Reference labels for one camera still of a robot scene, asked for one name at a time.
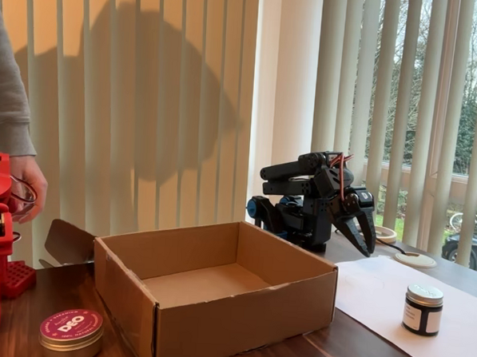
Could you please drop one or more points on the red deo tin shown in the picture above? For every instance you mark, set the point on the red deo tin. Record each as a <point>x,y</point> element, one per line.
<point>70,333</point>

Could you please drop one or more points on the white vertical blinds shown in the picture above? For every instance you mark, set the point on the white vertical blinds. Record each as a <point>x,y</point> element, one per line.
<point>146,101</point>
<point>408,75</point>

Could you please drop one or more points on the masking tape roll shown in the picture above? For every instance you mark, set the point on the masking tape roll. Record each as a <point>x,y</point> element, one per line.
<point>387,233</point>

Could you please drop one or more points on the grey sleeved forearm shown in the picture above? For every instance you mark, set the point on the grey sleeved forearm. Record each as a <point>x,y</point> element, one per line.
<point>5,94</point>

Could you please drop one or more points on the person's hand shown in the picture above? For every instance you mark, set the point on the person's hand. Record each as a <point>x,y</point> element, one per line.
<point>32,175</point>

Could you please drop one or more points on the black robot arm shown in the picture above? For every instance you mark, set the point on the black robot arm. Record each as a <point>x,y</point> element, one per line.
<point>298,181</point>

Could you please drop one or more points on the white round desk grommet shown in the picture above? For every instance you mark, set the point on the white round desk grommet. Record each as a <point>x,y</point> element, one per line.
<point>418,263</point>

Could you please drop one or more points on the white paper sheet with circles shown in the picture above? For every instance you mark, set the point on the white paper sheet with circles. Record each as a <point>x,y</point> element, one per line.
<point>376,297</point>

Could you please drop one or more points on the open brown cardboard box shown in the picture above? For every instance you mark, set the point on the open brown cardboard box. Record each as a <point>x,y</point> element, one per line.
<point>234,326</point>

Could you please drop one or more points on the dark car outside window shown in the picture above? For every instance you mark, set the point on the dark car outside window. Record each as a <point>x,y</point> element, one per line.
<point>450,245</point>

